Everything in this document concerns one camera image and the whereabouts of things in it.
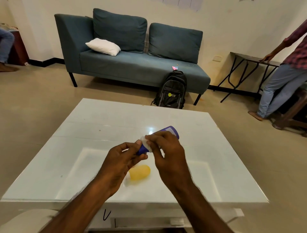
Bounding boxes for person's left hand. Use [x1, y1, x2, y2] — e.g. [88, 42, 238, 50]
[95, 140, 149, 199]

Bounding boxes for white glossy coffee table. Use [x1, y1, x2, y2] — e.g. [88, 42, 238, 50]
[0, 98, 269, 233]

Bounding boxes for brown wooden cabinet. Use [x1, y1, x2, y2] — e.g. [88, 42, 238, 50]
[7, 28, 30, 66]

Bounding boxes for black folding table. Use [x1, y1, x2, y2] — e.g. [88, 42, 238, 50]
[213, 52, 281, 103]

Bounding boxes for small white pillow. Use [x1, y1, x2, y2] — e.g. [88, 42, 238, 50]
[85, 38, 121, 56]

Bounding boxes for black backpack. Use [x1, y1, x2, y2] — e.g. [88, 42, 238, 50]
[151, 70, 187, 109]

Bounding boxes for large blue sofa cushion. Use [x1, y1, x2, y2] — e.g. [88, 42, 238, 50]
[93, 8, 148, 54]
[148, 23, 203, 64]

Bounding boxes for brown wooden stool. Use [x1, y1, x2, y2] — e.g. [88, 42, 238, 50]
[272, 88, 307, 138]

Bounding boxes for person's right forearm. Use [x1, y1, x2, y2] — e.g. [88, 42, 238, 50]
[170, 180, 234, 233]

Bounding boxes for yellow plastic bottle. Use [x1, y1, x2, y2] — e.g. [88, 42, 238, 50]
[123, 165, 151, 187]

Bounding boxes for purple tube with white cap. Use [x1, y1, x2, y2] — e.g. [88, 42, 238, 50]
[137, 126, 180, 156]

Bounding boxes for person's left forearm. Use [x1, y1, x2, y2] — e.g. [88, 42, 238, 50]
[39, 178, 111, 233]

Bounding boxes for blue fabric sofa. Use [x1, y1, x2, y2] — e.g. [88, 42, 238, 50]
[54, 8, 211, 106]

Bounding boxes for person's right hand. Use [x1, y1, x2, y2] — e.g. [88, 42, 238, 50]
[145, 131, 193, 193]

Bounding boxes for white papers on wall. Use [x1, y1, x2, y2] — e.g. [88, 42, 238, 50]
[153, 0, 203, 12]

